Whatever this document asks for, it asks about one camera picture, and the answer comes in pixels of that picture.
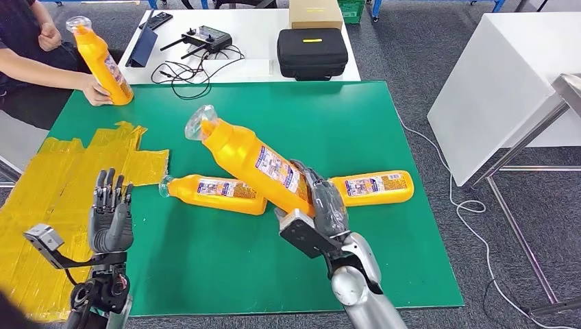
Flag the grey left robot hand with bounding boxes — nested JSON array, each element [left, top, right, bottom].
[[88, 168, 136, 255]]

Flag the person's left hand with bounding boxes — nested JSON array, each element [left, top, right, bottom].
[[37, 21, 64, 52]]

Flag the person's right hand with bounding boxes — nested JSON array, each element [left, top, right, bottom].
[[82, 72, 114, 108]]

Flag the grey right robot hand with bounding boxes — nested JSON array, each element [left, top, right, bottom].
[[290, 158, 351, 240]]

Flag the orange detergent bottle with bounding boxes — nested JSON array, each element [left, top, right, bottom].
[[65, 16, 135, 106], [327, 170, 415, 208], [158, 174, 269, 216], [184, 104, 319, 219]]

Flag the person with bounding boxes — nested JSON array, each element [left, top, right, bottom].
[[0, 0, 114, 130]]

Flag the yellow tape patch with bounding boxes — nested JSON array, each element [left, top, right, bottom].
[[0, 121, 170, 322]]

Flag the dark blue tablet cover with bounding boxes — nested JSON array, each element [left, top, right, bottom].
[[125, 9, 159, 68]]

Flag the green table mat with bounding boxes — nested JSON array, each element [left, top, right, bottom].
[[47, 80, 465, 317]]

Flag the grey side table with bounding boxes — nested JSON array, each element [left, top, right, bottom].
[[0, 108, 51, 188]]

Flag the black phone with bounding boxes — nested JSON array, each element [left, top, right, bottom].
[[138, 11, 174, 30]]

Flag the black remote controller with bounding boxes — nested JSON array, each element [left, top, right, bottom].
[[160, 25, 233, 60]]

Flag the black robot body part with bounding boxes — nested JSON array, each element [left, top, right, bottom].
[[0, 290, 51, 329]]

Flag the black carrying case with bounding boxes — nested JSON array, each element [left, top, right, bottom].
[[277, 27, 349, 83]]

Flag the cardboard box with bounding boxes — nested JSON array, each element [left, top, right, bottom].
[[288, 0, 345, 31]]

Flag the green plastic crate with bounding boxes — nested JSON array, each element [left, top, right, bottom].
[[338, 0, 367, 25]]

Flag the white side table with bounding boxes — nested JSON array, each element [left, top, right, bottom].
[[426, 12, 581, 188]]

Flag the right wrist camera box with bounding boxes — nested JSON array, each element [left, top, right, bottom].
[[274, 208, 343, 260]]

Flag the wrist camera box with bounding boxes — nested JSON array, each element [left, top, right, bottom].
[[274, 208, 343, 260], [23, 223, 128, 271]]

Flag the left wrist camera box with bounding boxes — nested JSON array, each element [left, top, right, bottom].
[[23, 223, 128, 271]]

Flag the blue metal frame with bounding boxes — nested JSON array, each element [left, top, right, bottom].
[[369, 0, 508, 22], [147, 0, 210, 10]]

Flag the white floor cable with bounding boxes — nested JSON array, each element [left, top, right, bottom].
[[399, 117, 543, 329]]

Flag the black floor cable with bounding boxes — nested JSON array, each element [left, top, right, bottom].
[[479, 279, 503, 319]]

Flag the silver metal frame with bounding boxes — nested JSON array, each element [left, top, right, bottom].
[[469, 73, 581, 318]]

